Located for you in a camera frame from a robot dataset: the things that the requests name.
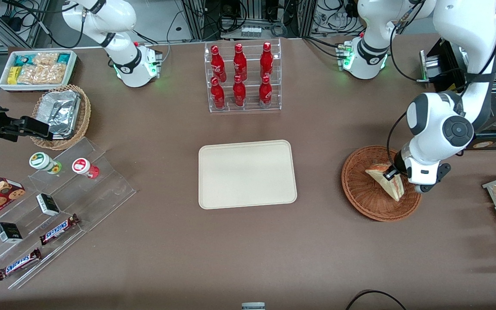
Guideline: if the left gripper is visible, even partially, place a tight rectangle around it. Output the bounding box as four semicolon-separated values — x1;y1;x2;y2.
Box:
384;151;441;186

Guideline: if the triangular sandwich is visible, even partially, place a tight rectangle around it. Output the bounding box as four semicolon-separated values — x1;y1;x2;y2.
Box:
365;162;404;202

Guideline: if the aluminium foil tray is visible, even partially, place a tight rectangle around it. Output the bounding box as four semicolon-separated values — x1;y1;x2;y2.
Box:
37;90;81;140

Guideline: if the brown round wicker basket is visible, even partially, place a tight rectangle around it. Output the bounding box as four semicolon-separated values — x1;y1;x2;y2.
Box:
341;145;423;222

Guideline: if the light tan wicker basket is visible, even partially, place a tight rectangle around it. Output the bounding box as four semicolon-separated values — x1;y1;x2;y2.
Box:
30;84;92;151

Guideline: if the beige plastic tray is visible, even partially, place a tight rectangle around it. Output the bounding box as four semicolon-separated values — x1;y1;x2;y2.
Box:
198;139;298;210

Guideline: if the green sunflower yogurt cup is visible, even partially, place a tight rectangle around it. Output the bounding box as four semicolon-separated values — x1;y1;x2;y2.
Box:
29;152;62;174

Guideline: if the white rectangular snack bin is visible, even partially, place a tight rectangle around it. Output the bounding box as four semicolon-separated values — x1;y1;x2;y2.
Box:
0;50;78;93

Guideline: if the clear bag of crackers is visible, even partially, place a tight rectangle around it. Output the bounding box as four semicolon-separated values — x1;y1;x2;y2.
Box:
17;64;68;85
33;52;60;66

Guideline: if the red strawberry yogurt cup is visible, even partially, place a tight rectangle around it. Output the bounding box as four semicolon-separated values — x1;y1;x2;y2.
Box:
72;158;100;179

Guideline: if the small black carton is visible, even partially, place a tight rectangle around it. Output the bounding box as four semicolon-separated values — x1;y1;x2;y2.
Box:
36;193;61;217
0;222;23;244

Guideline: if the clear acrylic stepped display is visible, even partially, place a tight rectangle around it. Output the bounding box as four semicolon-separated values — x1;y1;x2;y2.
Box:
0;137;137;290

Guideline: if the Snickers chocolate bar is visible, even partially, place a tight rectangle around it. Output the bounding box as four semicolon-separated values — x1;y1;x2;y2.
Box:
39;214;81;246
0;248;42;281

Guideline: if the silver-faced black box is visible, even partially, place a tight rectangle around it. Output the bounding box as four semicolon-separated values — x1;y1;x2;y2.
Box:
419;50;443;82

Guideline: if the red cola bottle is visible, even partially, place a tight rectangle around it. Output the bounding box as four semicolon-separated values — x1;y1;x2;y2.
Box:
233;43;248;82
260;42;274;79
210;45;227;83
232;75;247;108
258;75;273;109
210;77;226;110

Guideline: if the clear acrylic bottle rack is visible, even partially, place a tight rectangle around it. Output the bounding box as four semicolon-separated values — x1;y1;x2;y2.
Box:
204;38;282;113

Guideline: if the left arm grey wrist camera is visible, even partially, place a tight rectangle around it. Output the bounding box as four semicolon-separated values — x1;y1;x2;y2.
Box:
415;164;452;194

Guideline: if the black cable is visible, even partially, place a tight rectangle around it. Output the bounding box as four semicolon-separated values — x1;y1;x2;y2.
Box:
345;290;408;310

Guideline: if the aluminium frame post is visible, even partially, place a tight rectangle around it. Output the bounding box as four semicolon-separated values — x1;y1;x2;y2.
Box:
182;0;208;41
298;0;318;38

